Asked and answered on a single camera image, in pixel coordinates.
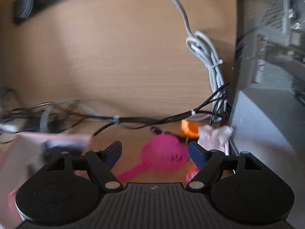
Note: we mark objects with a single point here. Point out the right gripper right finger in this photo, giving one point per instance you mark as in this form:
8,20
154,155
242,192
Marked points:
208,163

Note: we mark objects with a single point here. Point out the pink cardboard box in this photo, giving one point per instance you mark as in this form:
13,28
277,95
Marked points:
22,158

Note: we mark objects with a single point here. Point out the pink plastic strainer scoop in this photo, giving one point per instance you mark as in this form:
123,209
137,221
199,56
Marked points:
163,153

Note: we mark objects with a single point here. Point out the orange plastic toy piece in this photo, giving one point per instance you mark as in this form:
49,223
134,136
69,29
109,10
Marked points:
189,129

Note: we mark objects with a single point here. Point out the white pink wrapper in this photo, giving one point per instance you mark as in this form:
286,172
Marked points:
215,138

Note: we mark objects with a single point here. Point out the white glass computer case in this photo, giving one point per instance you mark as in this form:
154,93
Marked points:
268,108

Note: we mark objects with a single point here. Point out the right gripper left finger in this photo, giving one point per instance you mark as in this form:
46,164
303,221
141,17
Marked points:
100,164

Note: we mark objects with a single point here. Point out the orange plastic bowl piece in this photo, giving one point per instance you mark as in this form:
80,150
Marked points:
193,170

